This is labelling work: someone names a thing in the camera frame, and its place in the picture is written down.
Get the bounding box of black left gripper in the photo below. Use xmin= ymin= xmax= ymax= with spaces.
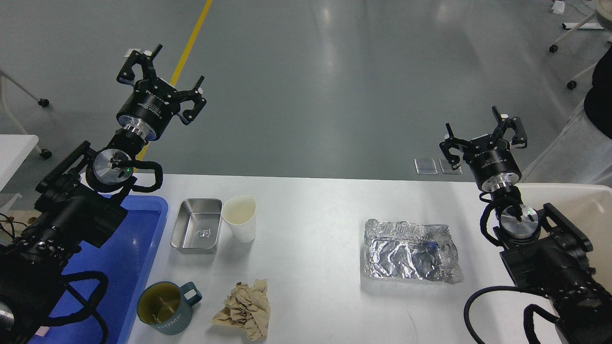
xmin=116 ymin=45 xmax=207 ymax=141

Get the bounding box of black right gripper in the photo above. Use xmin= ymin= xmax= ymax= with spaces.
xmin=439 ymin=106 xmax=528 ymax=193

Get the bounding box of stainless steel rectangular container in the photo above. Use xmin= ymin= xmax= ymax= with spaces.
xmin=170 ymin=198 xmax=223 ymax=255

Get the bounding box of teal mug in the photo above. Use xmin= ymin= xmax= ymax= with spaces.
xmin=136 ymin=281 xmax=202 ymax=335

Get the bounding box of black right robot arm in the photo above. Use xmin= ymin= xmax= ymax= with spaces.
xmin=439 ymin=106 xmax=612 ymax=344

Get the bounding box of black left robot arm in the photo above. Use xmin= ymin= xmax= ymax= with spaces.
xmin=0 ymin=45 xmax=207 ymax=344

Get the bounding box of clear floor plate right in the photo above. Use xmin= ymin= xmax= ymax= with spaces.
xmin=438 ymin=159 xmax=463 ymax=175

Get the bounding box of clear floor plate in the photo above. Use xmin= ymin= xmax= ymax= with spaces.
xmin=438 ymin=159 xmax=463 ymax=175
xmin=414 ymin=158 xmax=438 ymax=175

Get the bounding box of clear floor plate left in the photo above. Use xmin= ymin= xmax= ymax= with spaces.
xmin=414 ymin=158 xmax=438 ymax=175

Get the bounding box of white plastic bin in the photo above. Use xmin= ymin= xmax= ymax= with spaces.
xmin=514 ymin=183 xmax=611 ymax=344

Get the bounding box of wheeled stand left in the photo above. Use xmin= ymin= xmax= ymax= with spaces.
xmin=0 ymin=70 xmax=50 ymax=135

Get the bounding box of crumpled aluminium foil tray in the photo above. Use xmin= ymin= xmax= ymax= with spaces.
xmin=363 ymin=218 xmax=464 ymax=285

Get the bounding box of white paper cup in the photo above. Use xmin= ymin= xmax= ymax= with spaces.
xmin=221 ymin=194 xmax=257 ymax=243

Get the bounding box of white side table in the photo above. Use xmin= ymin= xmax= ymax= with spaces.
xmin=0 ymin=134 xmax=39 ymax=190

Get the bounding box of wheeled chair base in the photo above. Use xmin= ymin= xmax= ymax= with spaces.
xmin=549 ymin=0 xmax=612 ymax=90

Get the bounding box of blue plastic tray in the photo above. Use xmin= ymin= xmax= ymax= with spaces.
xmin=28 ymin=195 xmax=168 ymax=344

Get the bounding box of crumpled brown paper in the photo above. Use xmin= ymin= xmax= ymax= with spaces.
xmin=210 ymin=279 xmax=271 ymax=341

